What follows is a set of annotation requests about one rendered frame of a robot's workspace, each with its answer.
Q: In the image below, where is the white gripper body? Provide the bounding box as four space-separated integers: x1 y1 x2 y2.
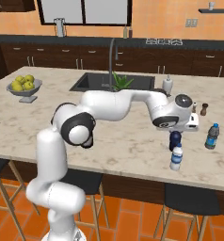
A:
190 112 200 126

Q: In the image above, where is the brown pepper shaker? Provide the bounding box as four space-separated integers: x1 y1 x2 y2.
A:
200 103 209 117

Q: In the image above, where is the clear plastic bottle blue cap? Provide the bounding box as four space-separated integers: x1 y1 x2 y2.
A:
204 122 220 151

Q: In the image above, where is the dark blue glass bottle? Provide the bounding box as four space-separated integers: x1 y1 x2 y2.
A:
168 130 183 153

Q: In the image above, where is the white soap dispenser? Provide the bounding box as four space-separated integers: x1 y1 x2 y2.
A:
162 74 174 95

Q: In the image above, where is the white plastic bottle blue label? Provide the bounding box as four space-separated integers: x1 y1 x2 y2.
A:
169 142 184 171

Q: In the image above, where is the green plant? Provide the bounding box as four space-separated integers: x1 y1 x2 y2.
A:
112 72 135 92

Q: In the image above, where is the hob with pale grates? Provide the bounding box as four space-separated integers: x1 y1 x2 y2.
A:
145 38 184 46

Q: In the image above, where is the dark curved tap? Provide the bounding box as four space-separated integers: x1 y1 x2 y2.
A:
108 37 120 92

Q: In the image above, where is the black sink basin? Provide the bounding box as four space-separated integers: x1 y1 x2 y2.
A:
69 72 156 93

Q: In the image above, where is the dark wood cupboard run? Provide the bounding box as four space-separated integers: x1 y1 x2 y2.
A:
0 41 224 85

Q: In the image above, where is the black framed window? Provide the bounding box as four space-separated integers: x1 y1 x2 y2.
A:
36 0 134 27

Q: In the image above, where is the grey jug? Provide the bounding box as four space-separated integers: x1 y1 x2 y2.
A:
53 17 68 39

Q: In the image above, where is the yellow-green apple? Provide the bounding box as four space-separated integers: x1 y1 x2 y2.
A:
24 74 36 84
11 81 24 92
15 75 26 85
23 81 36 91

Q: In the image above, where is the grey fruit bowl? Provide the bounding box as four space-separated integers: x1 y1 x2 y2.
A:
6 78 43 104

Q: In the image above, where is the grey wall socket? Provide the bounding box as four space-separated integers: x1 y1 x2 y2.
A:
184 18 199 28

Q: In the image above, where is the dark wall shelf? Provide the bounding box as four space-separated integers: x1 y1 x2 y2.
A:
198 8 224 14

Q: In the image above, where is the dark wood wall cupboard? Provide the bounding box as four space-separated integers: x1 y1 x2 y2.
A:
0 0 37 13

